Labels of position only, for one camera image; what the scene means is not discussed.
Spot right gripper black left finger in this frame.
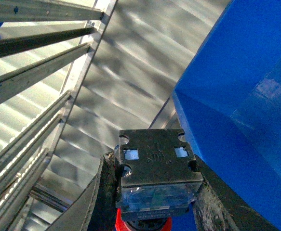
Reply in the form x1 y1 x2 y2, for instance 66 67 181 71
46 151 118 231

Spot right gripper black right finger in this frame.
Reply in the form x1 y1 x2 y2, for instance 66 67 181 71
193 156 278 231

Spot red push button sideways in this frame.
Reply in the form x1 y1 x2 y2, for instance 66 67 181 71
115 128 203 231

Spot empty blue plastic bin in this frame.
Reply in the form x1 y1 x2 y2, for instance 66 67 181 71
173 0 281 230

